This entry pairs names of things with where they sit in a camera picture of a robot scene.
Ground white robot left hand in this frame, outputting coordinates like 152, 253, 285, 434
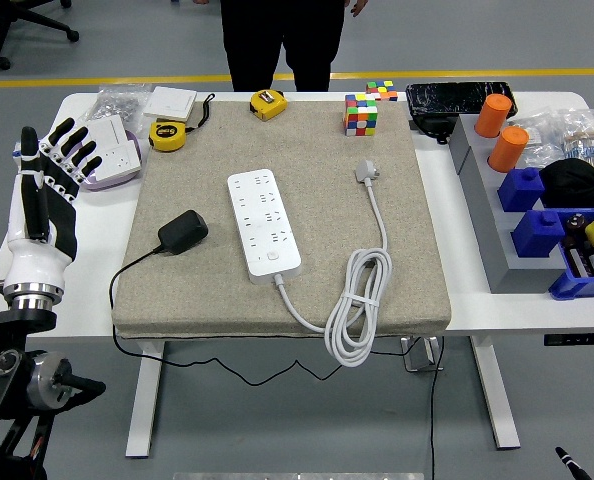
2, 117, 104, 290

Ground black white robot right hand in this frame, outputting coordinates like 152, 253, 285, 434
555, 446, 593, 480

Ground thin black adapter cord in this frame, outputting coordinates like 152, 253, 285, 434
108, 243, 408, 387

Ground black power adapter plug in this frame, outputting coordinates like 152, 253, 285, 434
156, 209, 210, 255

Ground white power strip cord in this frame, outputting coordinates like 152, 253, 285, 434
274, 158, 393, 369

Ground white power strip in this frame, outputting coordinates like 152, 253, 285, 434
226, 168, 303, 285

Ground person's torso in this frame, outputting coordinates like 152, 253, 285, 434
219, 0, 348, 94

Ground small colourful puzzle cube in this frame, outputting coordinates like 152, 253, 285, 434
365, 79, 400, 103

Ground white table leg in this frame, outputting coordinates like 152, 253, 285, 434
469, 335, 522, 450
125, 341, 167, 459

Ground large colourful puzzle cube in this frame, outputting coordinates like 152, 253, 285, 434
343, 93, 380, 137

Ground square yellow tape measure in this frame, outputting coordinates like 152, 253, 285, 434
249, 88, 288, 122

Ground black table control panel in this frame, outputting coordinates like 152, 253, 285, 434
543, 333, 594, 347

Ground black cracked tray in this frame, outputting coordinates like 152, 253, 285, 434
405, 81, 519, 121

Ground clear bag of screws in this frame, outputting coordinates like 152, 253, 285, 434
83, 84, 153, 132

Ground round yellow tape measure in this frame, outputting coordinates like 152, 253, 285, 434
148, 93, 216, 153

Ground orange cylinder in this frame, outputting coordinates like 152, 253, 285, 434
474, 93, 514, 140
487, 125, 531, 174

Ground blue plastic bin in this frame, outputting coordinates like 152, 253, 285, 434
548, 207, 594, 301

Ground black office chair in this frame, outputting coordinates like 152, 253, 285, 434
0, 0, 81, 71

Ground clear plastic bag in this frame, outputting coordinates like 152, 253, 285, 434
509, 112, 567, 169

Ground blue plastic block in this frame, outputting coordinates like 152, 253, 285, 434
510, 208, 567, 259
497, 166, 547, 214

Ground grey stepped block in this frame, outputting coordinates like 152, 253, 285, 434
448, 114, 568, 295

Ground clear bag of resistors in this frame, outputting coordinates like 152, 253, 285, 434
559, 108, 594, 169

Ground grey-brown mat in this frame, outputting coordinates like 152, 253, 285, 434
111, 99, 453, 341

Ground black cloth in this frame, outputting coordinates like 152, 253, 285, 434
539, 158, 594, 210

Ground white wall socket panel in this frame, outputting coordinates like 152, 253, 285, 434
94, 142, 143, 182

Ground white switch panel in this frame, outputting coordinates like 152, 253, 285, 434
141, 85, 198, 122

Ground black hanging cable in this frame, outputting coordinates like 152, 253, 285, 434
428, 337, 447, 480

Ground metal bracket under table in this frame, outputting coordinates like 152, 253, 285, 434
400, 336, 446, 374

